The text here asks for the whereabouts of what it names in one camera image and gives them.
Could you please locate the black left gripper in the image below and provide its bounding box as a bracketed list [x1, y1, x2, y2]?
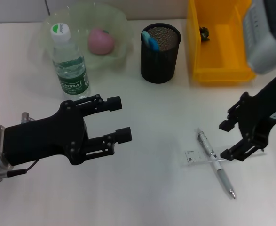
[3, 100, 89, 166]

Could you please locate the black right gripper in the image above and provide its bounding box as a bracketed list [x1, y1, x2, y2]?
[219, 75, 276, 162]

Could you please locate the clear bottle green label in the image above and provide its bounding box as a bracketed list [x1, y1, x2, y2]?
[50, 23, 91, 101]

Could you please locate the pink toy peach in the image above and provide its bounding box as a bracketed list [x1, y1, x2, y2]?
[87, 28, 116, 55]

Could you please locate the green plastic wrapper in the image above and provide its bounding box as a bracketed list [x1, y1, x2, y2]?
[198, 26, 210, 43]

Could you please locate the clear plastic ruler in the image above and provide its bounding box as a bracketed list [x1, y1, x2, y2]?
[184, 145, 268, 167]

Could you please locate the green translucent fruit plate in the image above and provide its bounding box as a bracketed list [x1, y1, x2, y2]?
[41, 2, 134, 71]

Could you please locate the silver pen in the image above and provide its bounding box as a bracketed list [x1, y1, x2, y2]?
[196, 128, 237, 200]

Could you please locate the black mesh pen holder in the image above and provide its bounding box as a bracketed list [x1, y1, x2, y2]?
[140, 23, 181, 84]

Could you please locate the yellow plastic bin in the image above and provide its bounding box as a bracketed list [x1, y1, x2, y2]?
[186, 0, 257, 83]

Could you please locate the left gripper cable with connector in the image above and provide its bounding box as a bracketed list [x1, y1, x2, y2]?
[0, 112, 39, 183]

